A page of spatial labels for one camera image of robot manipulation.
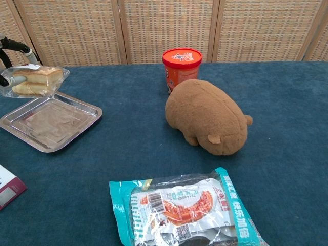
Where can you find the red instant noodle cup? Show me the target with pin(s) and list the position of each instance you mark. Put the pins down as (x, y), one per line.
(183, 69)

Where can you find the small clear snack packet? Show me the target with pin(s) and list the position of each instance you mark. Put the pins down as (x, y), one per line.
(38, 80)

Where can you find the teal sausage snack bag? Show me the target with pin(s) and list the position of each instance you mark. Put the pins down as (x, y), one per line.
(184, 212)

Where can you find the woven bamboo folding screen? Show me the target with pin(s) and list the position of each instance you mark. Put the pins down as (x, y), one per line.
(164, 28)

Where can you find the brown capybara plush toy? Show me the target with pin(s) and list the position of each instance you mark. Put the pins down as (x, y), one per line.
(207, 115)

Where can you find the stainless steel tray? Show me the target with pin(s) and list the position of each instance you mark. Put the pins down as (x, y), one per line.
(51, 123)

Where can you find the white toothpaste box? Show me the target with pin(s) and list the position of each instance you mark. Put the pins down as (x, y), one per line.
(9, 189)

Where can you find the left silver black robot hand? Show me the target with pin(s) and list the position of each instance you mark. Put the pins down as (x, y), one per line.
(15, 46)

